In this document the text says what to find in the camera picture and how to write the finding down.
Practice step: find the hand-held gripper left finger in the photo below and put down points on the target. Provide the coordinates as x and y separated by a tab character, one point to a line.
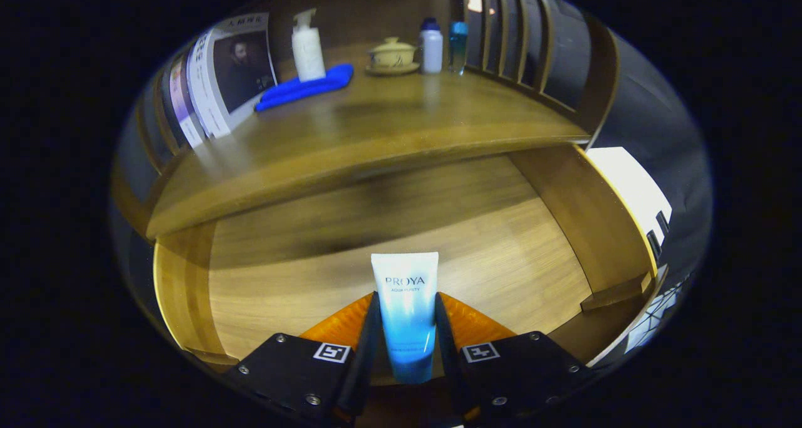
366	359

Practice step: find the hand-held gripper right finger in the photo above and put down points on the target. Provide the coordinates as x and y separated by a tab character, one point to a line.
446	353

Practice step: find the blue white cosmetic tube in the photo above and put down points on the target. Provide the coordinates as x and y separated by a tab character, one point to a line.
407	315

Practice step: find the wooden drawer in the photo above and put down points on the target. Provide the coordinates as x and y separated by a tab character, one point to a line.
501	259

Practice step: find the wooden countertop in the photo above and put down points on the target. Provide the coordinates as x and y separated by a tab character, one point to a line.
376	121

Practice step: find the white plastic drawer unit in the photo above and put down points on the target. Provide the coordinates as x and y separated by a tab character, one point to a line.
626	183

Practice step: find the blue folded cloth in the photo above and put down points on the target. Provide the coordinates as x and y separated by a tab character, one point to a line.
307	86

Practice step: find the beige saucer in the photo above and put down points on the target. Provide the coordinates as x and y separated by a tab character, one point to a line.
407	69

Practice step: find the white bottle blue cap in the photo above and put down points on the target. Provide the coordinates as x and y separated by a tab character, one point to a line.
431	52

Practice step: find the beige lidded tea cup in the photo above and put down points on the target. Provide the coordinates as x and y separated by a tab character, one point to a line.
393	55

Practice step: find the teal translucent bottle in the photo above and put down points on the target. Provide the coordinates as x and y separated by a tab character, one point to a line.
458	46

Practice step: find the white pump bottle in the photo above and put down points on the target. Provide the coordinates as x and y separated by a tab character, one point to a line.
308	55

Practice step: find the white portrait cover book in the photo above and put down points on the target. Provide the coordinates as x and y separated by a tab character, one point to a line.
241	71

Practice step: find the purple spine book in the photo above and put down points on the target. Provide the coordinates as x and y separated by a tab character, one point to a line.
182	102

